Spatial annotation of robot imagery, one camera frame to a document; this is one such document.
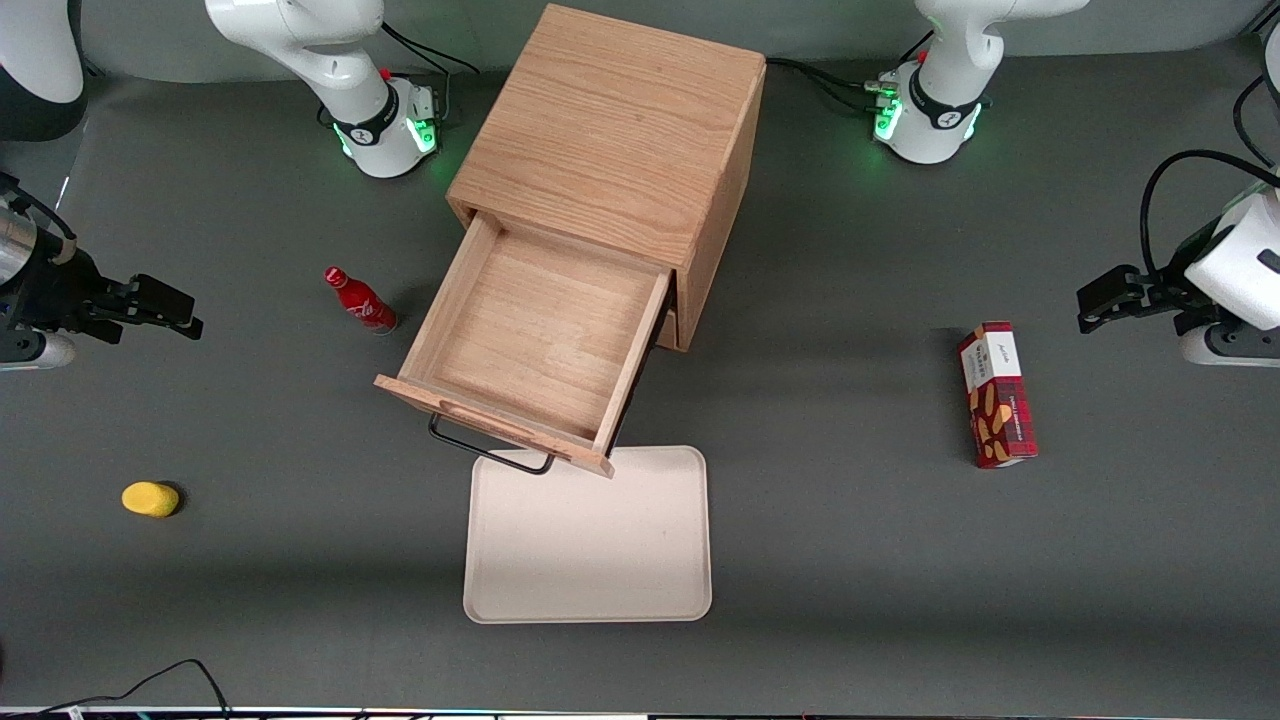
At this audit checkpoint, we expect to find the black base cable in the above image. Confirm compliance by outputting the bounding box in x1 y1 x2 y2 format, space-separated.
380 20 482 77
798 68 886 114
765 56 886 91

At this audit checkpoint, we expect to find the yellow sponge cylinder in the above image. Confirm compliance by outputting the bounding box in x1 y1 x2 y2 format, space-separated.
121 481 182 519

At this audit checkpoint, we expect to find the black left arm looped cable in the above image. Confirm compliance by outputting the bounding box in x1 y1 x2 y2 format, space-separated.
1140 149 1280 283

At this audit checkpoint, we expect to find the wooden drawer cabinet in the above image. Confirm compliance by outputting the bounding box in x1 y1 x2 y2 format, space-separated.
445 3 768 353

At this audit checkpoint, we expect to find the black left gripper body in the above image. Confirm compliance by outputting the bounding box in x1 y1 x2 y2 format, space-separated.
1135 264 1219 338

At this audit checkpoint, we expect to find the red cookie box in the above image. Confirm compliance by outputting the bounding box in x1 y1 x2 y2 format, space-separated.
957 321 1039 470

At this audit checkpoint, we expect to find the black right base cable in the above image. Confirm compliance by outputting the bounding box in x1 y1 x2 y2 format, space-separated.
380 20 482 77

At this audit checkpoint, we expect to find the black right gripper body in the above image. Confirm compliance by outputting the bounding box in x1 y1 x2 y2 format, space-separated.
8 245 133 347

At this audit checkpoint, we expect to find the black left base cable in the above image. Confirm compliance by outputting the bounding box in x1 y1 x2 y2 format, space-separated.
765 56 886 91
798 68 886 114

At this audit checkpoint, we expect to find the red cola bottle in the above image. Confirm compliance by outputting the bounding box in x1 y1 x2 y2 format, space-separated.
324 266 399 335

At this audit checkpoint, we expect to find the black left arm short cable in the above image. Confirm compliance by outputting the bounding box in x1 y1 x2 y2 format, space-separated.
1232 74 1280 167

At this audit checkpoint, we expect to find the black cable at table edge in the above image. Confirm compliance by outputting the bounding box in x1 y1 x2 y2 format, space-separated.
0 658 233 720

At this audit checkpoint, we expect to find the beige plastic tray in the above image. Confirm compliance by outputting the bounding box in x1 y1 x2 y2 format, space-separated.
463 445 713 625

